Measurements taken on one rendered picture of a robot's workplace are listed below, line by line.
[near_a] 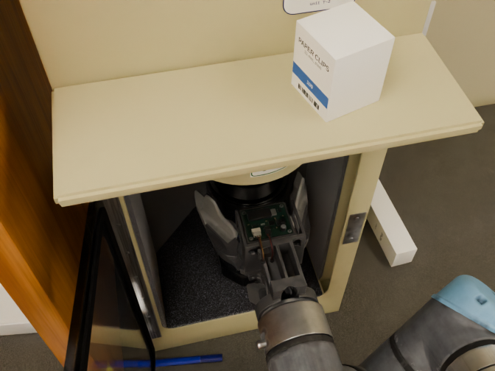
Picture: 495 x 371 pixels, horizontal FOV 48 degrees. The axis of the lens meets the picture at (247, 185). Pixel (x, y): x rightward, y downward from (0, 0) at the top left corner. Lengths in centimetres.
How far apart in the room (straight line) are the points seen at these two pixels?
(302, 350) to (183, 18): 33
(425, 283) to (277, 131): 66
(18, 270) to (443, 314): 40
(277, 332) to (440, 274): 51
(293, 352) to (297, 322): 3
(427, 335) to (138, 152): 35
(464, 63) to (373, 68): 87
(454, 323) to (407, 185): 59
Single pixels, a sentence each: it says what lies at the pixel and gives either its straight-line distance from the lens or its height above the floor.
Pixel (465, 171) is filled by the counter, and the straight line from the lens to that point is 121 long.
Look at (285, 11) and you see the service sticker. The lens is 46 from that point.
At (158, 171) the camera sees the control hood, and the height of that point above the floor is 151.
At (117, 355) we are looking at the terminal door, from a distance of 62.
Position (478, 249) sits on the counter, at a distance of 110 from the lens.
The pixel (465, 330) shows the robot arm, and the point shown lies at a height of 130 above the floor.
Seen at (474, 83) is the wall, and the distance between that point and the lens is 134.
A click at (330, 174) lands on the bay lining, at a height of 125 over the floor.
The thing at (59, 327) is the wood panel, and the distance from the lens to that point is 61.
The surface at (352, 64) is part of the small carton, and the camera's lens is 39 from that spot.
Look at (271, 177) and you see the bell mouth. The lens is 62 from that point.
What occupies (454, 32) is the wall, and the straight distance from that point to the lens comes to 120.
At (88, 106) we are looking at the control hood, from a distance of 45.
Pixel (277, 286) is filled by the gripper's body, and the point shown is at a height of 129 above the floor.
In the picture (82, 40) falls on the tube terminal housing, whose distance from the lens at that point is 44.
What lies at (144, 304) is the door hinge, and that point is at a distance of 79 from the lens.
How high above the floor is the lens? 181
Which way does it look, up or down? 52 degrees down
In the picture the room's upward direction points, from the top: straight up
